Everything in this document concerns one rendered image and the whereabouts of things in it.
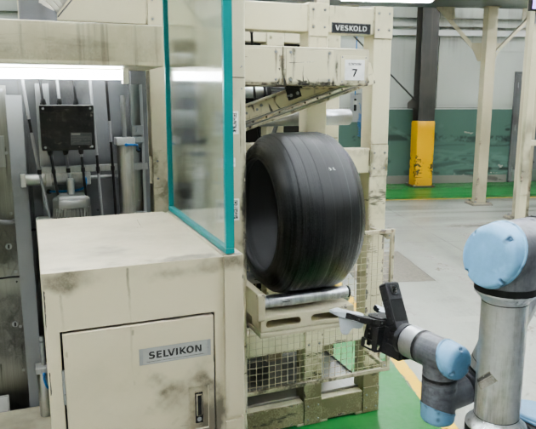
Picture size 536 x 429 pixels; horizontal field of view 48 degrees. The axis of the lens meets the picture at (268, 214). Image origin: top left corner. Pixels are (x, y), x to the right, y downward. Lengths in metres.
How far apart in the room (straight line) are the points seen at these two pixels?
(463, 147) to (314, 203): 10.36
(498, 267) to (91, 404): 0.82
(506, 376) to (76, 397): 0.82
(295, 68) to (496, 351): 1.46
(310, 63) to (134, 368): 1.48
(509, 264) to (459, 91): 11.11
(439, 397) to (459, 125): 10.89
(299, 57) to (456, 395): 1.43
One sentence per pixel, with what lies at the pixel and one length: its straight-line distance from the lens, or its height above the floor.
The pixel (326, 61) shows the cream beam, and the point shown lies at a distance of 2.42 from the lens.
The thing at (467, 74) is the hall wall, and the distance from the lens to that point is 12.27.
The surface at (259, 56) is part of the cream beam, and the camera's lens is 2.31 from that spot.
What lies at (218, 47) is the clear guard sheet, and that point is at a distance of 1.27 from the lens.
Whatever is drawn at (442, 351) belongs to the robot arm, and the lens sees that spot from 1.34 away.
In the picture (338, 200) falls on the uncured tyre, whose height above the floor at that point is 1.26.
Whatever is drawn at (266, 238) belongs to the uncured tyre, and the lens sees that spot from 2.43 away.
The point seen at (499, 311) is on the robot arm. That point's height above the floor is 1.20.
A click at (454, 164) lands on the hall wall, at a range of 12.18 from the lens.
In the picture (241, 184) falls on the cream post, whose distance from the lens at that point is 2.02.
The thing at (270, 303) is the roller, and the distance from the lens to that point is 2.07.
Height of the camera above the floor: 1.59
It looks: 11 degrees down
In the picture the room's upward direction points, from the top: straight up
